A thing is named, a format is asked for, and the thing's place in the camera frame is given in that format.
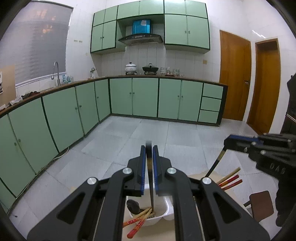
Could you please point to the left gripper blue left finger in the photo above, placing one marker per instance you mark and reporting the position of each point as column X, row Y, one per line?
column 95, row 210

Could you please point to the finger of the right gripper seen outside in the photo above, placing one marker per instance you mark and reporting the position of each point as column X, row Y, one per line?
column 244, row 144

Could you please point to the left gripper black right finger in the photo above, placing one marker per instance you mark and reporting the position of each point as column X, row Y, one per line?
column 202, row 210

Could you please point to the black chopstick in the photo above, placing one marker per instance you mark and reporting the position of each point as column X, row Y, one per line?
column 220, row 156
column 148, row 151

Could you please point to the light wooden chopstick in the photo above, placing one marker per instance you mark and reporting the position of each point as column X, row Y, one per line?
column 136, row 218

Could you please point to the black plastic spoon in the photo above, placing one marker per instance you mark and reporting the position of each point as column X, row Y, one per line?
column 133, row 206

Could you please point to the red patterned wooden chopstick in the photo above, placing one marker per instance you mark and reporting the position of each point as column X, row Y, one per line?
column 229, row 181

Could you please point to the red end bamboo chopstick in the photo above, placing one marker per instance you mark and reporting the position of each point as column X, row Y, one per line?
column 132, row 233

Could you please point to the plain bamboo chopstick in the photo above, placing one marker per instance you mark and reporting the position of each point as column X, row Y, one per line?
column 229, row 175

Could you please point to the green lower kitchen cabinets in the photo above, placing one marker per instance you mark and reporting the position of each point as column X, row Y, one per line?
column 36, row 129

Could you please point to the green kitchen cabinets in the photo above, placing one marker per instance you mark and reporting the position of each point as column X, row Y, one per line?
column 36, row 129
column 180, row 25

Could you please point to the green upper kitchen cabinets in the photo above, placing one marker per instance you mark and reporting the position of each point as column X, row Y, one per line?
column 180, row 25

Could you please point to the chrome kitchen faucet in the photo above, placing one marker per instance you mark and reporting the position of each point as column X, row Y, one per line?
column 56, row 72

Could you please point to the dark glass cabinet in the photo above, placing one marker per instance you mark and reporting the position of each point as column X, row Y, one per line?
column 289, row 124

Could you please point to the brown wooden door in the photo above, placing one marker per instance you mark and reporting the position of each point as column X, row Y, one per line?
column 235, row 72
column 266, row 87

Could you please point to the brown wooden stool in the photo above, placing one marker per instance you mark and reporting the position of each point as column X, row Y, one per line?
column 261, row 205

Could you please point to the black wok on stove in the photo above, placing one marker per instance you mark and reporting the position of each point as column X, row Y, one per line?
column 150, row 69

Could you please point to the white cooking pot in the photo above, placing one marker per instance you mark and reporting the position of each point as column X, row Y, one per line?
column 130, row 69

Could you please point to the window with grey blind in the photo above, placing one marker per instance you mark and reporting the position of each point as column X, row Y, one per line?
column 36, row 39

